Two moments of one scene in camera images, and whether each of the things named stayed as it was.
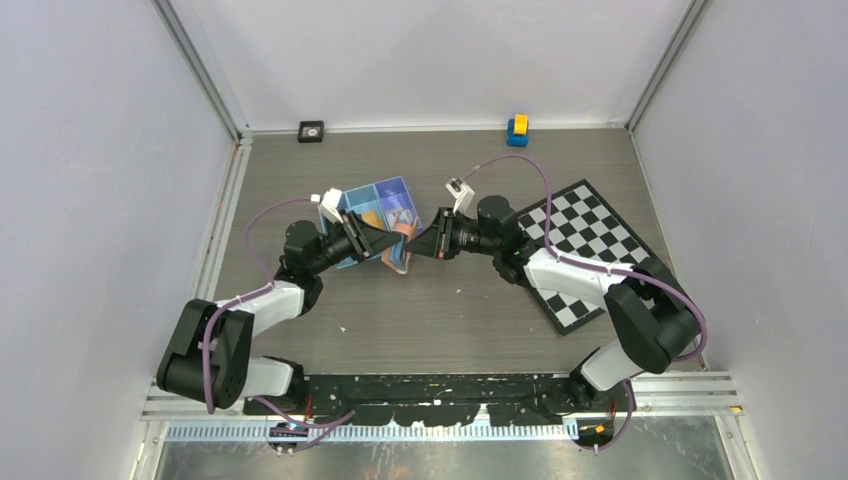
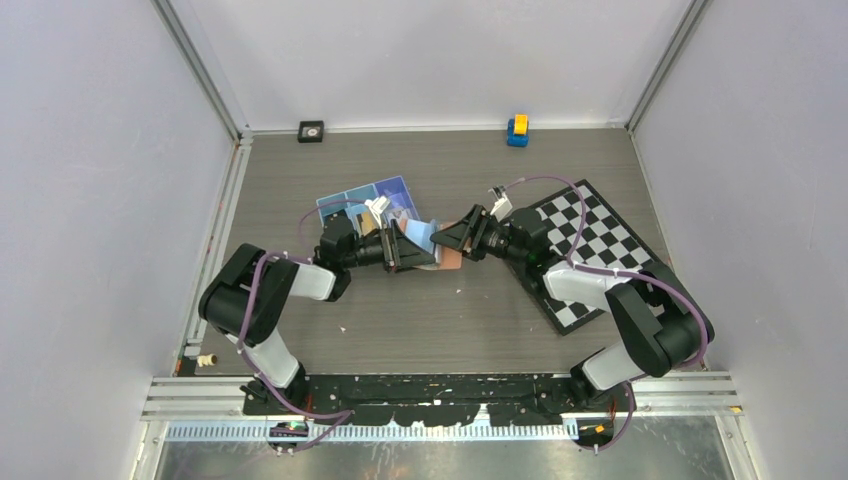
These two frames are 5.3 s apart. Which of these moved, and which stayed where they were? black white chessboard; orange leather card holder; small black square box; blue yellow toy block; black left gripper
Moved: orange leather card holder; black left gripper
Stayed: black white chessboard; small black square box; blue yellow toy block
